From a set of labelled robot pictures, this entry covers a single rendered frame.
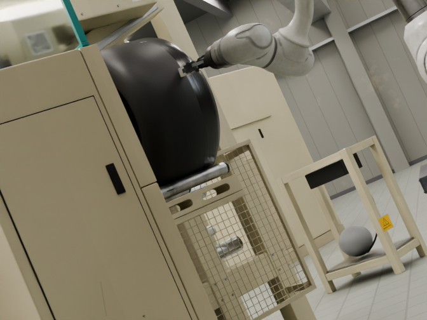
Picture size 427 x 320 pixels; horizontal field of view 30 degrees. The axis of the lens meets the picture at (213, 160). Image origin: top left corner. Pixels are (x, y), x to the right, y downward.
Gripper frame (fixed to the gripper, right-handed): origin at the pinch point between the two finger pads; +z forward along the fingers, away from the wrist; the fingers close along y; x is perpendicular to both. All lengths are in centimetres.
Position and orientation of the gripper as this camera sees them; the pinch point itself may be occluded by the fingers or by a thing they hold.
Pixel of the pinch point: (186, 70)
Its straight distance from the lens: 260.0
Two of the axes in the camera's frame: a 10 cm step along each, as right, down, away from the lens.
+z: -5.5, 1.4, 8.2
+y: -7.7, 3.1, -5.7
